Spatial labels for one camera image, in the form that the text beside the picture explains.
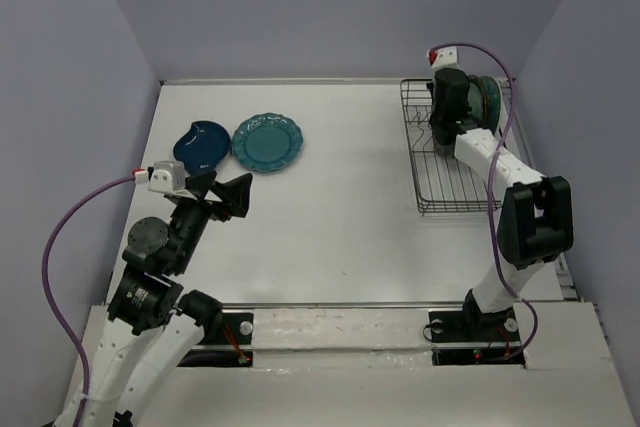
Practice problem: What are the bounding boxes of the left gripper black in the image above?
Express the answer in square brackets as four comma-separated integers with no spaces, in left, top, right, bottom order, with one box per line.
[172,167,255,271]

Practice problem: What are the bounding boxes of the red teal floral plate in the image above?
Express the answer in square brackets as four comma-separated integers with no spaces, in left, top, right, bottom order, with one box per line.
[480,76,502,133]

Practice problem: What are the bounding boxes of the dark blue curved dish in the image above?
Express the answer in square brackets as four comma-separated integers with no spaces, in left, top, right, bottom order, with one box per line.
[172,120,231,175]

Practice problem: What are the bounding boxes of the teal scalloped plate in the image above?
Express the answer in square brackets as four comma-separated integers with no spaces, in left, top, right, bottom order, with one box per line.
[231,113,304,174]

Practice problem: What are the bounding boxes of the blue plate white blossoms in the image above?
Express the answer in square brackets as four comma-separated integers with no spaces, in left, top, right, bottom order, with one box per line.
[468,75,489,128]

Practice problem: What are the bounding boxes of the cream plate brown rim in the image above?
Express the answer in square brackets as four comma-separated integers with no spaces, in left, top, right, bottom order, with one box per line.
[433,140,455,158]

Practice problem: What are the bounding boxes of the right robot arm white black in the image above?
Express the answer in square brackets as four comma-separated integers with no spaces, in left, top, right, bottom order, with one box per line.
[429,67,574,342]

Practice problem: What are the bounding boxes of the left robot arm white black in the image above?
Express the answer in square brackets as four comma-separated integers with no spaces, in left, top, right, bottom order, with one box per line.
[53,161,253,426]

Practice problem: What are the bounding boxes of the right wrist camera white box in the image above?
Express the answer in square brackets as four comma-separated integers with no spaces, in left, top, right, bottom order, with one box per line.
[426,46,459,70]

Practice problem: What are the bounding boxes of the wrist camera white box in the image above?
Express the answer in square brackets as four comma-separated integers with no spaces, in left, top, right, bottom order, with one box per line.
[148,160,186,195]
[426,46,459,70]

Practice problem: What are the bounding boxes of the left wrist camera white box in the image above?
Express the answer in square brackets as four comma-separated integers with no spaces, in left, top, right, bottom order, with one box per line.
[148,160,186,195]

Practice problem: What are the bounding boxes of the dark wire dish rack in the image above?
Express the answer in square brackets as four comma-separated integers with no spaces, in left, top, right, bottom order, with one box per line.
[400,79,488,215]

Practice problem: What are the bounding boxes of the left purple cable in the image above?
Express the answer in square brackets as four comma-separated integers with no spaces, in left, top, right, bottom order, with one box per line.
[41,170,150,427]

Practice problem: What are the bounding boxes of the purple cable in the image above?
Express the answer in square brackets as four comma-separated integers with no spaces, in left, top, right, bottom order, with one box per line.
[427,42,540,361]
[41,170,150,427]

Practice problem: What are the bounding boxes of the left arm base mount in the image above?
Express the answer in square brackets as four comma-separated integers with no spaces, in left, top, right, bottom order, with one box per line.
[179,311,254,368]

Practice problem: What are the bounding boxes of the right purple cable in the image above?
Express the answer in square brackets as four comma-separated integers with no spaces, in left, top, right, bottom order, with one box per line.
[427,42,540,361]

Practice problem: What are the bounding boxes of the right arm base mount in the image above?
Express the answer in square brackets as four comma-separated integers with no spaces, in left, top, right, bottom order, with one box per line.
[422,309,525,367]

